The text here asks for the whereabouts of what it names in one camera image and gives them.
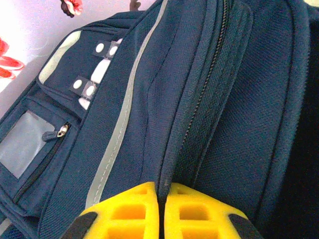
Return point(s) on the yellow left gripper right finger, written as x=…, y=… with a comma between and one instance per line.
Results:
x=199, y=216

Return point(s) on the navy blue backpack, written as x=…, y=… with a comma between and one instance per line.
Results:
x=174, y=99

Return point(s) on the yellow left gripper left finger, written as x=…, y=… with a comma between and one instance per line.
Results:
x=129, y=214

